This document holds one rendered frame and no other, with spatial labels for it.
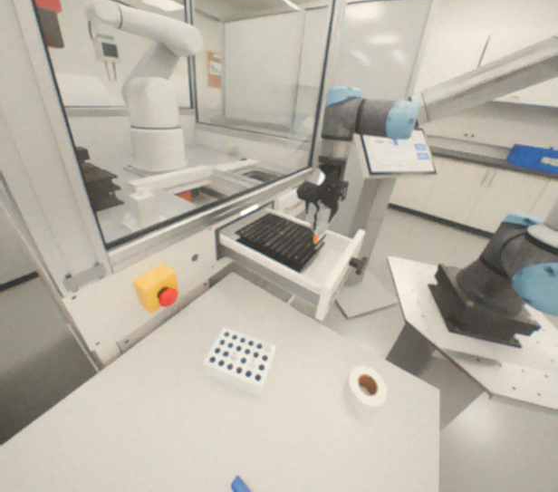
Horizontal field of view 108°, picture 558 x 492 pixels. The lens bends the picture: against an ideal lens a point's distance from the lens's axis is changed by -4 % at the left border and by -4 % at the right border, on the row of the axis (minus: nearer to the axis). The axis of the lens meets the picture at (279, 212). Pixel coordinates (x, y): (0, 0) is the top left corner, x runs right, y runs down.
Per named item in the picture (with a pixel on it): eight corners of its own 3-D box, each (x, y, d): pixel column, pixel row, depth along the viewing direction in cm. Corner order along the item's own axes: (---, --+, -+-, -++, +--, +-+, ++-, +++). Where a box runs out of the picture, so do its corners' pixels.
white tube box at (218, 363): (274, 355, 47) (276, 345, 45) (262, 397, 40) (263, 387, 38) (224, 337, 50) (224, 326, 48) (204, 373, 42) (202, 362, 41)
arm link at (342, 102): (361, 85, 43) (322, 84, 46) (351, 142, 47) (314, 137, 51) (370, 91, 49) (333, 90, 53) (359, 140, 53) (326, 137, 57)
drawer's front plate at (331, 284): (356, 258, 71) (365, 230, 66) (322, 323, 49) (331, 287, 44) (351, 256, 72) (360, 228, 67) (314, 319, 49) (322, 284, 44)
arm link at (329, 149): (343, 141, 47) (312, 137, 52) (340, 162, 49) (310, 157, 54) (357, 140, 53) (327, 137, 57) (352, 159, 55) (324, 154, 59)
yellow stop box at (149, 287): (182, 295, 49) (177, 272, 46) (151, 317, 44) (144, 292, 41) (168, 285, 52) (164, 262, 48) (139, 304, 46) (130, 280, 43)
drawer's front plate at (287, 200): (310, 202, 110) (313, 181, 105) (279, 223, 87) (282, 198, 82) (307, 201, 110) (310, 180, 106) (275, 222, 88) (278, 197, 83)
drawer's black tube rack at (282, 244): (322, 251, 70) (326, 234, 67) (296, 283, 57) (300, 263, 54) (267, 227, 80) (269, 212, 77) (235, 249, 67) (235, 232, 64)
